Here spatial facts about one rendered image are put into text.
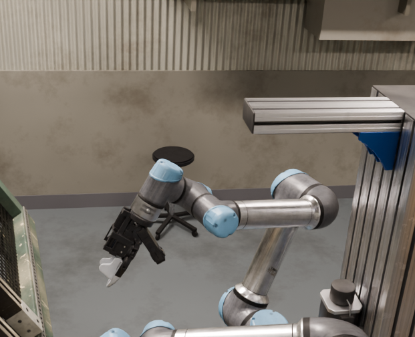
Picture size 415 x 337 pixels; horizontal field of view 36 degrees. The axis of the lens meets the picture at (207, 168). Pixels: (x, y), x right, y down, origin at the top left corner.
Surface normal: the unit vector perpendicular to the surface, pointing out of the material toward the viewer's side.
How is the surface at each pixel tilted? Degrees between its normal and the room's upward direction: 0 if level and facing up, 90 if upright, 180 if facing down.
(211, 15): 90
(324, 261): 0
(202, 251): 0
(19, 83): 90
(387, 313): 90
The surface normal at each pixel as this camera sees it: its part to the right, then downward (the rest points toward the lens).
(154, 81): 0.17, 0.43
